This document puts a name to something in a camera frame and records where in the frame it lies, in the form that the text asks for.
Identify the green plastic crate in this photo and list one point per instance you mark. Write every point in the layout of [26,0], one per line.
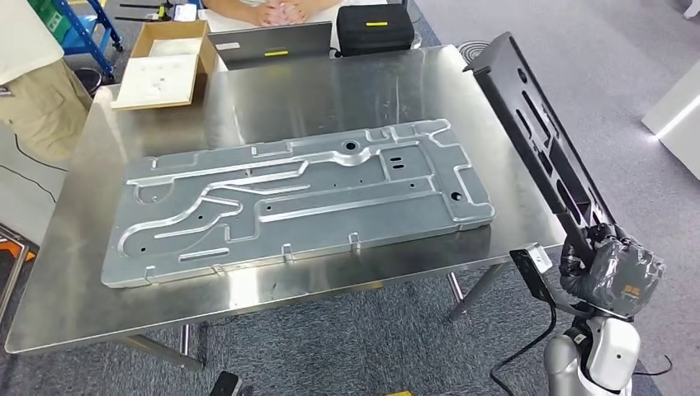
[49,16]

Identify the seated person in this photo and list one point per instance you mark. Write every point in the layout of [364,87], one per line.
[273,12]

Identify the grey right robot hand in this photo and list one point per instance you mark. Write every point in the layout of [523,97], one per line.
[618,273]

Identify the black case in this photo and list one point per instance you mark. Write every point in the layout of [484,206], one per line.
[374,35]

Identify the stamped grey metal sheet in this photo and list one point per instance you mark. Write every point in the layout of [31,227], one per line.
[306,218]

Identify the white cabinet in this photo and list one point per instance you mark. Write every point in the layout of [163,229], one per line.
[678,115]

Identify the blue metal cart frame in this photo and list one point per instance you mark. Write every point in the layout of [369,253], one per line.
[87,33]

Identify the stainless steel workbench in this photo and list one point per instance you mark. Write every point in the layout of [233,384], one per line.
[328,87]

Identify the cardboard box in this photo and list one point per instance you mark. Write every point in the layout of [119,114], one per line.
[158,82]

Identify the black plastic frame part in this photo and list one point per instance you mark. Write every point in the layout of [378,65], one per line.
[503,71]

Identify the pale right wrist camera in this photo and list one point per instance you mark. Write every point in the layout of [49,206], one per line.
[538,258]

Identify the radio device with antennas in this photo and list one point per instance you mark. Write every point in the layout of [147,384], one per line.
[185,12]

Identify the white desk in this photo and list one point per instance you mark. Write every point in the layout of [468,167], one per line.
[27,191]

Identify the orange floor object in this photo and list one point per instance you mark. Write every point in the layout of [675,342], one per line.
[11,248]

